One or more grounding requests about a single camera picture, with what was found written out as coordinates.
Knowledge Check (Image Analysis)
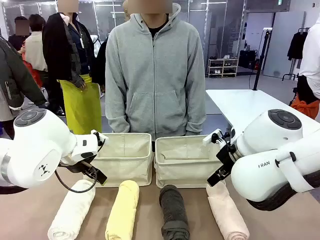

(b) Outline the person in black jacket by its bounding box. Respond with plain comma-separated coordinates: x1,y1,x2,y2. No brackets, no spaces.
41,0,103,136

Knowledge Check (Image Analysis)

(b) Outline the person in beige jacket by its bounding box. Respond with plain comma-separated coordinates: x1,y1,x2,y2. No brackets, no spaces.
23,13,50,73

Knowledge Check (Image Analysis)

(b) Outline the white velcro strap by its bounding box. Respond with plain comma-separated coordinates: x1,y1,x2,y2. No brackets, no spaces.
274,149,317,193

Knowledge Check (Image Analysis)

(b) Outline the person in white top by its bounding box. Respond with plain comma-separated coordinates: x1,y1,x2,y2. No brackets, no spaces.
291,21,320,121

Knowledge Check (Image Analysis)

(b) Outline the person's right forearm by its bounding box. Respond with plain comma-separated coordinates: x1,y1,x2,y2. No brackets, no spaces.
105,82,131,133

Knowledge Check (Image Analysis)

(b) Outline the cream fabric basket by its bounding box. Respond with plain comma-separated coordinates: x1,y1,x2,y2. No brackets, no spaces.
154,135,227,189
90,132,154,188

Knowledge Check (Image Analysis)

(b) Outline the person's left forearm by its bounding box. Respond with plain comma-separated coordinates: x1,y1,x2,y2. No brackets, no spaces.
184,82,207,133

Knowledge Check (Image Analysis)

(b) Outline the pink towel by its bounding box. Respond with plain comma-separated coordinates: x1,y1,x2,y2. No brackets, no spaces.
206,180,251,240

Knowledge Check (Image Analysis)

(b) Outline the black hanging garment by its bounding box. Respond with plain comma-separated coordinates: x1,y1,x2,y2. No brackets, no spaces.
286,31,308,61

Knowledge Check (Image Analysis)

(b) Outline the black clothes rack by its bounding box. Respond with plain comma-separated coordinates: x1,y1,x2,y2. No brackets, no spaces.
282,27,310,81

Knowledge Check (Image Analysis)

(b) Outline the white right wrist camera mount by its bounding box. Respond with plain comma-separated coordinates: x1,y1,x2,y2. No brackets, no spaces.
202,128,230,146

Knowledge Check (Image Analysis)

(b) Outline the black tripod stand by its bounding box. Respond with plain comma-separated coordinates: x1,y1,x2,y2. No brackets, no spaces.
252,27,273,91

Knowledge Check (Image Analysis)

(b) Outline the person in grey hoodie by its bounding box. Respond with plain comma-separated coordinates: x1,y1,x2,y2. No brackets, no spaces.
104,0,207,141

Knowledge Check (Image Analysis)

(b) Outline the dark grey towel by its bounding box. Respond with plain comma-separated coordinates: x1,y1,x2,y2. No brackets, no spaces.
159,184,191,240

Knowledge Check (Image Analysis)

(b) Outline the white table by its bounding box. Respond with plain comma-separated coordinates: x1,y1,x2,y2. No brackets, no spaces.
205,89,320,141

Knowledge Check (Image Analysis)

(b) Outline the white towel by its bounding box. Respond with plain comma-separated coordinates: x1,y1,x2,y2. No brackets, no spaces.
47,179,97,240

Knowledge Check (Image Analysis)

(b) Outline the person in dark green jacket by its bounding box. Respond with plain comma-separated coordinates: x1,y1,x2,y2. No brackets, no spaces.
0,36,48,140

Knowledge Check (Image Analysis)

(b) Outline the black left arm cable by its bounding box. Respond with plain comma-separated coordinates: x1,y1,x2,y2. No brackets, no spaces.
54,164,99,193

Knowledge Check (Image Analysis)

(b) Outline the yellow towel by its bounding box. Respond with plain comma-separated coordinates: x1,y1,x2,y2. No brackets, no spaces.
104,180,140,240

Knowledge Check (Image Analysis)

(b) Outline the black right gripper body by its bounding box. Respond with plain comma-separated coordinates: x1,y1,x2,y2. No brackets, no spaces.
216,144,237,174

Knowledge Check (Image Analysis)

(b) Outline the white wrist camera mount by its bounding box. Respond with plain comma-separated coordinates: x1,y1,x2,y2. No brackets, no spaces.
202,128,230,146
90,129,110,149

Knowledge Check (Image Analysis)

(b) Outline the wooden shoe rack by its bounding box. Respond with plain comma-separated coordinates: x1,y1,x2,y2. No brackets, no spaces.
207,57,239,78

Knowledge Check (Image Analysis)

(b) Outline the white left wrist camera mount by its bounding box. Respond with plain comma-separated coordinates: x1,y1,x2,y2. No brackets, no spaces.
90,129,110,149

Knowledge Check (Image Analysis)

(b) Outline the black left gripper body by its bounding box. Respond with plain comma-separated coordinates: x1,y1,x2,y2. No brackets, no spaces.
65,159,98,176

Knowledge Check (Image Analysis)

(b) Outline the person in dark top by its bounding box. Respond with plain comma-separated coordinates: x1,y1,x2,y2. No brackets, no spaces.
8,16,31,55

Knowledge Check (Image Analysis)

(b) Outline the black suitcase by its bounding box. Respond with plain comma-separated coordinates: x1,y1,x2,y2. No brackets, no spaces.
238,49,258,70

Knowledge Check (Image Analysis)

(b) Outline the black braided cable sleeve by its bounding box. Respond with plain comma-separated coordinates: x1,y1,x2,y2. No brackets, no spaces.
246,169,320,212

